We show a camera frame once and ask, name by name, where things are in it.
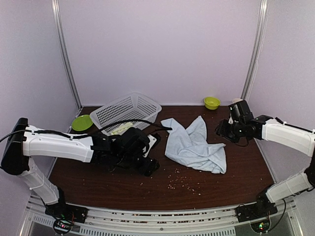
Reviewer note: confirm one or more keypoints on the left aluminium corner post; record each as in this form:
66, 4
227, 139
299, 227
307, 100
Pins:
64, 52

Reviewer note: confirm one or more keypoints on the green plate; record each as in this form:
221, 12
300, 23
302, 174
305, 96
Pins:
82, 123

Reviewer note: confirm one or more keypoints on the left circuit board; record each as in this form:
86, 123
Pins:
62, 226

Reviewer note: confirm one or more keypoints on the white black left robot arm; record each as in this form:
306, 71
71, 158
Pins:
26, 141

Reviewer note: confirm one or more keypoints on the circuit board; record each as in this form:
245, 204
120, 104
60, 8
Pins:
62, 226
261, 227

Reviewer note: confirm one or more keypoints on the right aluminium corner post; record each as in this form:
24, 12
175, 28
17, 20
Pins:
257, 46

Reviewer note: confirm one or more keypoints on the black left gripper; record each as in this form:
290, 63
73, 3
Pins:
148, 167

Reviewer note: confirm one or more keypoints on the floral ceramic cup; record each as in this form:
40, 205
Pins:
236, 100

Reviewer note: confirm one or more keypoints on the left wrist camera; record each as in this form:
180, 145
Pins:
135, 141

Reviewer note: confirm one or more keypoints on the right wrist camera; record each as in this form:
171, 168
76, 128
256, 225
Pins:
240, 112

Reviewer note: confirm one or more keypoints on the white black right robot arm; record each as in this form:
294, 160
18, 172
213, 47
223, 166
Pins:
274, 130

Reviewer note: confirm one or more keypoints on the light blue towel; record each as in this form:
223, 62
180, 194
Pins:
189, 147

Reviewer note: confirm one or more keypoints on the green patterned white towel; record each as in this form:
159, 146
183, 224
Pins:
122, 128

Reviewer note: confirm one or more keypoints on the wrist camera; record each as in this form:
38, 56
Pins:
135, 141
240, 112

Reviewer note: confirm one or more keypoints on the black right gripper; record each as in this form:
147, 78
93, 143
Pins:
221, 128

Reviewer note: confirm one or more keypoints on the right circuit board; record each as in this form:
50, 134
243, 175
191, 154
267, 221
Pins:
261, 227

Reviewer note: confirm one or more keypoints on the small green bowl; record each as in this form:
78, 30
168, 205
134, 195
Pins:
211, 103

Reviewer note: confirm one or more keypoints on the white perforated plastic basket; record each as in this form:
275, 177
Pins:
127, 107

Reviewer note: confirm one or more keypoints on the aluminium corner post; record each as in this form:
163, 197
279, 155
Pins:
257, 46
64, 52

